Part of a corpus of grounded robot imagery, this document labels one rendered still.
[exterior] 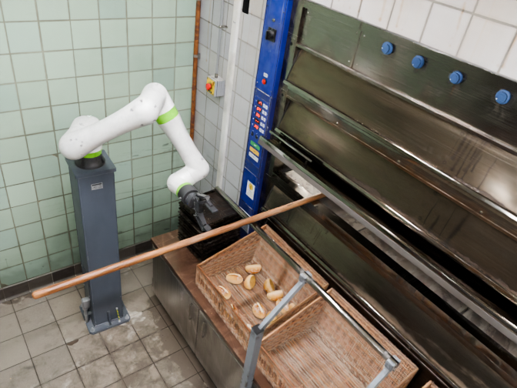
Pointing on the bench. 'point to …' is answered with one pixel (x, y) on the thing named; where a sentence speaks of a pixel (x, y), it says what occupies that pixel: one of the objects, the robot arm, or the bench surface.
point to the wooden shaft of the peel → (168, 248)
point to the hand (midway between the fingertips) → (212, 222)
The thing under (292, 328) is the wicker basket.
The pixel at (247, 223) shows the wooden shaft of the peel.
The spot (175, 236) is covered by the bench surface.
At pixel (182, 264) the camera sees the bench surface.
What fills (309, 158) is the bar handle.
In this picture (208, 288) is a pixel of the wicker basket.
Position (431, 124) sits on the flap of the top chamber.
